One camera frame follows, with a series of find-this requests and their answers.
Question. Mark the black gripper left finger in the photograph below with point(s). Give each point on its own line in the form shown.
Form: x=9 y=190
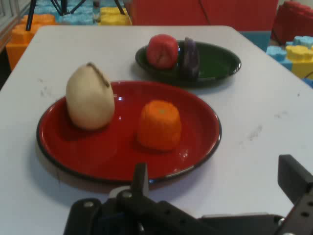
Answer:
x=140 y=181

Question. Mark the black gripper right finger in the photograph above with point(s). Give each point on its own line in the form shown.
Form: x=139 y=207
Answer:
x=294 y=181

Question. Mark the purple toy eggplant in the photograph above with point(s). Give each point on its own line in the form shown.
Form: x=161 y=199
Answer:
x=190 y=58

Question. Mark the red enamel plate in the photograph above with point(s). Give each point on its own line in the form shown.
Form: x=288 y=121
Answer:
x=102 y=151

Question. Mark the orange toy fruit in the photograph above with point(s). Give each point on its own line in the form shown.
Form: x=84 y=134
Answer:
x=159 y=124

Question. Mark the beige toy pear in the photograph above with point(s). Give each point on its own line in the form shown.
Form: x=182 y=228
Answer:
x=89 y=100

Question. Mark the large yellow foam block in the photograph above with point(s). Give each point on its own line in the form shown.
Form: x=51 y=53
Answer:
x=115 y=17
x=302 y=63

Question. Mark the light blue foam block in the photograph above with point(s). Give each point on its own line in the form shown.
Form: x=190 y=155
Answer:
x=276 y=55
x=303 y=41

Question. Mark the red toy apple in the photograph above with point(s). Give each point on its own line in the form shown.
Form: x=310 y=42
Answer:
x=161 y=51

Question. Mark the green enamel plate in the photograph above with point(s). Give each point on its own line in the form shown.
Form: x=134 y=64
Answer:
x=215 y=63

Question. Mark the teal foam block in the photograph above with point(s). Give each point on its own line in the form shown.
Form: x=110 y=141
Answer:
x=256 y=40

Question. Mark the large red foam block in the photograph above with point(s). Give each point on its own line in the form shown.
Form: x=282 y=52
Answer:
x=232 y=13
x=296 y=22

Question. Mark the translucent blue foam block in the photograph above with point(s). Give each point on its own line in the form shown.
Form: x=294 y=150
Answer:
x=80 y=17

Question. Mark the large orange foam block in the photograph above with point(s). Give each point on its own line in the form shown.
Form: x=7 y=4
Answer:
x=19 y=44

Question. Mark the black tripod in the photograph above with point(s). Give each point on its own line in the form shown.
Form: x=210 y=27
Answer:
x=30 y=14

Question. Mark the aluminium wall rail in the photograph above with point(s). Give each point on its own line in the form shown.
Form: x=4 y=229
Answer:
x=9 y=29

